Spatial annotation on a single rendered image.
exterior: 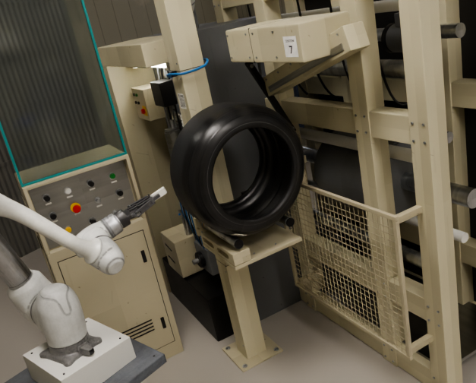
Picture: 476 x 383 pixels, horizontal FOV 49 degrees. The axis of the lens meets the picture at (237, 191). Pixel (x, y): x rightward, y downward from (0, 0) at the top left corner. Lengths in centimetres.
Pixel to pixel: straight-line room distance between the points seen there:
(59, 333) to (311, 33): 148
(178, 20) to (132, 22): 377
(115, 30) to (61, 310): 439
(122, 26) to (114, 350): 451
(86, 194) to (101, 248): 86
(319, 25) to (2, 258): 151
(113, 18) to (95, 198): 352
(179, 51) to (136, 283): 131
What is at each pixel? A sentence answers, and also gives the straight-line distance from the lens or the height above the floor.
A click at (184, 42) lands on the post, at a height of 178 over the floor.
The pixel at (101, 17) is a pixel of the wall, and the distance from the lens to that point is 604.
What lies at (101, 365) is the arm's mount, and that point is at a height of 72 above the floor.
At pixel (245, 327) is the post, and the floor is 22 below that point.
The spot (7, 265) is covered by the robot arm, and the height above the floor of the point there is 114.
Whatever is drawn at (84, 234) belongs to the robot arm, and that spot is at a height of 117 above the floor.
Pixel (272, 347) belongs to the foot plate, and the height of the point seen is 1.
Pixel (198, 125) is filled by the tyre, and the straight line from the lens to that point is 227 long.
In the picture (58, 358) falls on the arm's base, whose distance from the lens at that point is 221.
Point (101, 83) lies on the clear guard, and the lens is 278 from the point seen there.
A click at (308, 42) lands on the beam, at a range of 208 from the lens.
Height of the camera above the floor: 192
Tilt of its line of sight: 20 degrees down
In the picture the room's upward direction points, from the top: 12 degrees counter-clockwise
